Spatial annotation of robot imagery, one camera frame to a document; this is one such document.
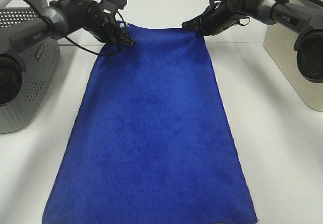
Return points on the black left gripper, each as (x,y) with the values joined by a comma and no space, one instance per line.
(105,28)

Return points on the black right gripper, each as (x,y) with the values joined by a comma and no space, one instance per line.
(214,20)

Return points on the blue microfibre towel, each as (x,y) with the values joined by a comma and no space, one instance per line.
(151,142)

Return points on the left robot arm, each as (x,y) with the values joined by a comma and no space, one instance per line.
(60,19)

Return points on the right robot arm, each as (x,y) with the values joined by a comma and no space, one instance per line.
(303,17)

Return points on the beige storage box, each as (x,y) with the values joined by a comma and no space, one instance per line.
(279,43)

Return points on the grey perforated plastic basket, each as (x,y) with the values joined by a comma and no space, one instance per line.
(41,61)

